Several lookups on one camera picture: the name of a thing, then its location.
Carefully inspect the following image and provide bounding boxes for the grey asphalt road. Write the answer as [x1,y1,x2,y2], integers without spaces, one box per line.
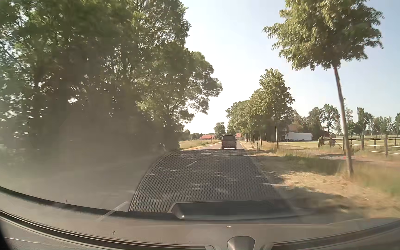
[0,142,291,217]

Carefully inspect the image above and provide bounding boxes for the young roadside tree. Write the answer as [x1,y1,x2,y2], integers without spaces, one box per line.
[263,0,384,178]

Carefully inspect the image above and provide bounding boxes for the dry grass verge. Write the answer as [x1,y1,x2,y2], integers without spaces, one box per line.
[239,141,400,219]

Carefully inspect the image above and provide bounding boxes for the wooden rail fence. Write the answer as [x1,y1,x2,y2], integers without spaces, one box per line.
[317,133,400,159]

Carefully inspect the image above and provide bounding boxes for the dark van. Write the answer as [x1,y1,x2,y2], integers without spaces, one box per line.
[221,135,237,150]

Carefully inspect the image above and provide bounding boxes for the dry grass field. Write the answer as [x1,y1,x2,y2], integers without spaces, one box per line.
[179,139,221,150]

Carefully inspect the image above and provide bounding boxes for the white lorry trailer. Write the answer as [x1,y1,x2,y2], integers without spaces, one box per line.
[285,131,313,141]

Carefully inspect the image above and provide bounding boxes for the car's own bonnet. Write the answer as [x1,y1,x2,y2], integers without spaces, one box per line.
[0,182,400,250]

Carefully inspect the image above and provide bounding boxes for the large dense trees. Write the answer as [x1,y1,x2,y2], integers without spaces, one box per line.
[0,0,223,164]

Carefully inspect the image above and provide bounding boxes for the row of distant trees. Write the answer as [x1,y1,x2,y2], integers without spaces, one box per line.
[295,103,400,138]

